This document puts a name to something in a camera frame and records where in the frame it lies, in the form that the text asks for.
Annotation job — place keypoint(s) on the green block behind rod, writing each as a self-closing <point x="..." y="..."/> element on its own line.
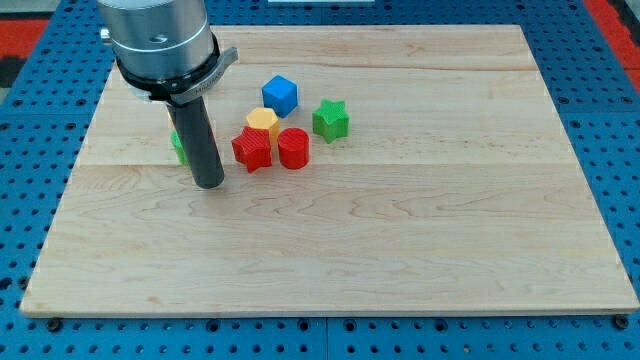
<point x="178" y="148"/>

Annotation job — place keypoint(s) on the green star block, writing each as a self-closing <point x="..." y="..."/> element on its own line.
<point x="331" y="120"/>

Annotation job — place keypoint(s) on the blue cube block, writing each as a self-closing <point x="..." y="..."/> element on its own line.
<point x="281" y="95"/>

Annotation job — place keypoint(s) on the red star block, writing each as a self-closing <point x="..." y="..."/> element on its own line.
<point x="253" y="148"/>

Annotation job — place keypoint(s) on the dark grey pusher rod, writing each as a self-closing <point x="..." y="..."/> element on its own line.
<point x="195" y="133"/>

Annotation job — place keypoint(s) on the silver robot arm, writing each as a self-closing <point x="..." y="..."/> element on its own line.
<point x="167" y="52"/>

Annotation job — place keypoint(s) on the red cylinder block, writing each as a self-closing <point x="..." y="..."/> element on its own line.
<point x="293" y="147"/>

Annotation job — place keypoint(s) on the wooden board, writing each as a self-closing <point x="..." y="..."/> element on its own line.
<point x="456" y="192"/>

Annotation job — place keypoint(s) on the yellow hexagon block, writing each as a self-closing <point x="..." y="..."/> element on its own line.
<point x="265" y="119"/>

